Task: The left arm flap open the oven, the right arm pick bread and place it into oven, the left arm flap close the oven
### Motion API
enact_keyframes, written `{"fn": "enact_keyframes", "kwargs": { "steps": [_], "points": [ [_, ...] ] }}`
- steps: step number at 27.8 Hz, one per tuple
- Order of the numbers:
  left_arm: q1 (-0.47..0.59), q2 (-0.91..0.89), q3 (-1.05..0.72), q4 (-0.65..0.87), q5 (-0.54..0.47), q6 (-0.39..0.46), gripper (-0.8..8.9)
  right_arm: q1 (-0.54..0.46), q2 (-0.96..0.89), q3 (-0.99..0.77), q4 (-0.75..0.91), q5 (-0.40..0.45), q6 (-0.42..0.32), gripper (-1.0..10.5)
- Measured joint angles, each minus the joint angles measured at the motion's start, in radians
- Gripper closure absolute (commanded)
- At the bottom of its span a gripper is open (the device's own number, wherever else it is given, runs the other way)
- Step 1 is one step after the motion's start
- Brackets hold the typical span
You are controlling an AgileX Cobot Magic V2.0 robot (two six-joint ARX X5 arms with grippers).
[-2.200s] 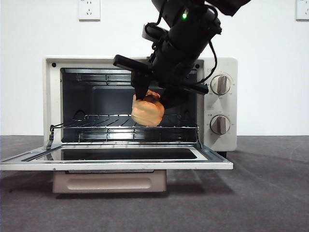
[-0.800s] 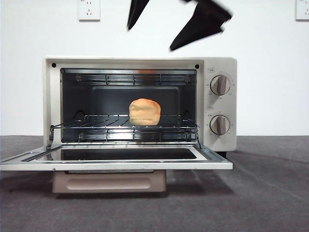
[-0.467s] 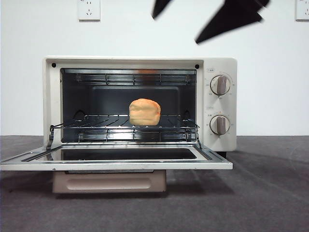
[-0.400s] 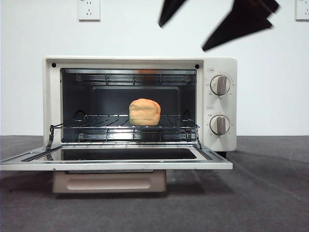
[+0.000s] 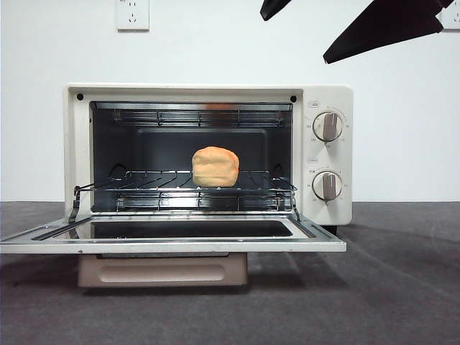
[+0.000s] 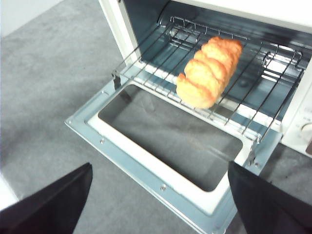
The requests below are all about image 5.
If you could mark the oven temperature knob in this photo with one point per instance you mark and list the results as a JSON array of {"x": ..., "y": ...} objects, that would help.
[{"x": 327, "y": 126}]

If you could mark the white Toshiba toaster oven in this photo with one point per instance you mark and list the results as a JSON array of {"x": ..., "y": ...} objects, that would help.
[{"x": 345, "y": 158}]

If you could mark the dark grey table cloth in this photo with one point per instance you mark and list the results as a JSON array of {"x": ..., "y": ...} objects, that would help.
[{"x": 359, "y": 305}]

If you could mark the white wall socket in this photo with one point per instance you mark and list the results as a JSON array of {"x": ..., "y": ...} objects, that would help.
[
  {"x": 132, "y": 16},
  {"x": 452, "y": 22}
]

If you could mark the golden bread loaf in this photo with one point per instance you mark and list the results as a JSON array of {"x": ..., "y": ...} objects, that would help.
[{"x": 215, "y": 167}]

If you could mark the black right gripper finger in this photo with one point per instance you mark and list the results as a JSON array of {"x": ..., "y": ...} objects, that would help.
[
  {"x": 272, "y": 9},
  {"x": 388, "y": 28}
]

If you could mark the oven timer knob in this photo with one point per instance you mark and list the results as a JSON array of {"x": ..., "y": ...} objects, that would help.
[{"x": 327, "y": 186}]

